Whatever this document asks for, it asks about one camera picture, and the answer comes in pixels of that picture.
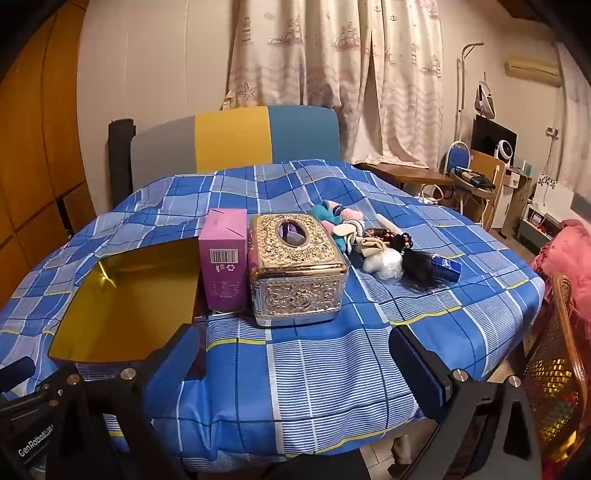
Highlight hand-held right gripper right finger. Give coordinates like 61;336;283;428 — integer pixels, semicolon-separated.
389;325;543;480

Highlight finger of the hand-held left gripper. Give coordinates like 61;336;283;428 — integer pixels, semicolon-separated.
0;356;37;393

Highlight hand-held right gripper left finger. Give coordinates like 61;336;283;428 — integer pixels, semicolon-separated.
60;324;204;480

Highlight gold metal tray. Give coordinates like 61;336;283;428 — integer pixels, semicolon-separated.
48;239;206;365

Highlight black hair piece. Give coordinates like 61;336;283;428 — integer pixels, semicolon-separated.
402;249;446;291

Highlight blue tissue pack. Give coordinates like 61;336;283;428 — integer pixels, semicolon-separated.
431;257;462;282

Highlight white plastic bag wad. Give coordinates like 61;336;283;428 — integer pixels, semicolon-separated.
362;249;407;281

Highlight beige sock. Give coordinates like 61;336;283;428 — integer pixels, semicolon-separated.
353;237;393;268

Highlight colourful beaded hair ties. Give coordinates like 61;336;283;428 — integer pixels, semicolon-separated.
365;226;414;251

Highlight purple cardboard box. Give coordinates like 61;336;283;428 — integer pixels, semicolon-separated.
198;209;250;311

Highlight blue plaid bed sheet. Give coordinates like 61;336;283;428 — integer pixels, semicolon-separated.
0;159;546;474

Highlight ornate gold tissue box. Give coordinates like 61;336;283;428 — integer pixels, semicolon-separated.
248;213;349;328

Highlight rattan chair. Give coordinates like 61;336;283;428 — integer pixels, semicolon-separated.
524;272;591;455

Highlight pink plush toy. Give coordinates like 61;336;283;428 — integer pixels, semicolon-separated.
339;205;365;228

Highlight teal plush toy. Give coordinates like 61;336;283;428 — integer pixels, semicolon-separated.
310;200;345;223

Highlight pink cloth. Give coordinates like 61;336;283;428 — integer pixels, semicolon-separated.
531;219;591;319

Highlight white shelf unit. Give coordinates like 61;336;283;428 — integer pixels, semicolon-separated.
517;203;561;245

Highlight wooden desk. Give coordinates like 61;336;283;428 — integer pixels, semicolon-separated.
353;161;455;188

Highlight wooden board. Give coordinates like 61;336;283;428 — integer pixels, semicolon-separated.
468;150;506;232

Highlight wooden wardrobe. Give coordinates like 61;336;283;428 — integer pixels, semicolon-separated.
0;0;98;296

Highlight blue folding chair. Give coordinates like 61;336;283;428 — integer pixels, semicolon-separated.
444;141;472;175

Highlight white round fan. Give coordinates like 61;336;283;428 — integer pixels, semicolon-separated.
492;141;517;168

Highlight black monitor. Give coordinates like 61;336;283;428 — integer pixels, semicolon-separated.
471;115;506;158

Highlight hanging white bag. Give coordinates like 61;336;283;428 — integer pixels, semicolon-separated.
475;80;496;118

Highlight white garment steamer pole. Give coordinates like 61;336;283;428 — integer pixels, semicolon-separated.
457;42;485;153

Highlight ship print curtain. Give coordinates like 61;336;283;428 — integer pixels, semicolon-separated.
224;0;444;169

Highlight wall air conditioner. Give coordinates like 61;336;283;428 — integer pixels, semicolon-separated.
503;56;564;88

